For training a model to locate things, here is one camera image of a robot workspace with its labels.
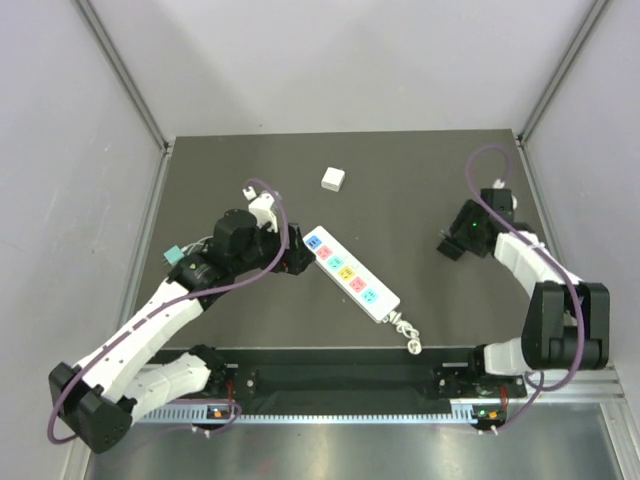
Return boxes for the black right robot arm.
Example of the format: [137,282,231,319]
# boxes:
[437,187,610,396]

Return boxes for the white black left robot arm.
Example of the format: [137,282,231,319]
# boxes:
[47,209,315,453]

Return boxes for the teal plug adapter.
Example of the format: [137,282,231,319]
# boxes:
[163,245,185,266]

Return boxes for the white multicolour power strip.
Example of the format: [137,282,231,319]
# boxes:
[303,226,400,323]

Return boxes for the white cube charger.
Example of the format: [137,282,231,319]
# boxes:
[321,167,346,192]

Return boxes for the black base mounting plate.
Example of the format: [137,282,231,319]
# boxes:
[149,348,529,404]

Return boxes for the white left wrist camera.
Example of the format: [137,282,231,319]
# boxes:
[243,186,279,233]

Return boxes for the white coiled power cord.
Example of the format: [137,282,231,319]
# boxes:
[383,310,424,357]

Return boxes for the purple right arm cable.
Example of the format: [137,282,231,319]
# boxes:
[465,143,587,431]

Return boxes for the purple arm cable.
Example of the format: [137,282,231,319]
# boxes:
[465,143,587,431]
[46,177,291,446]

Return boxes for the grey slotted cable duct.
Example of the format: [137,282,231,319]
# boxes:
[134,399,506,425]

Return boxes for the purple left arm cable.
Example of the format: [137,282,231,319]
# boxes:
[46,177,291,446]

